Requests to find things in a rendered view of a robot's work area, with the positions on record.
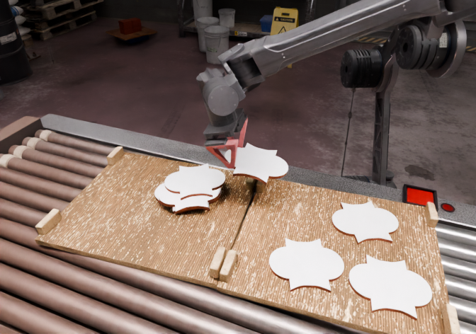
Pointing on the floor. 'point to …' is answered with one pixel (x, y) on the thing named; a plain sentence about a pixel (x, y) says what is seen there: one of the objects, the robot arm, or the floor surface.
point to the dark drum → (11, 47)
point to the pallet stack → (52, 3)
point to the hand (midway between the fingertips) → (234, 156)
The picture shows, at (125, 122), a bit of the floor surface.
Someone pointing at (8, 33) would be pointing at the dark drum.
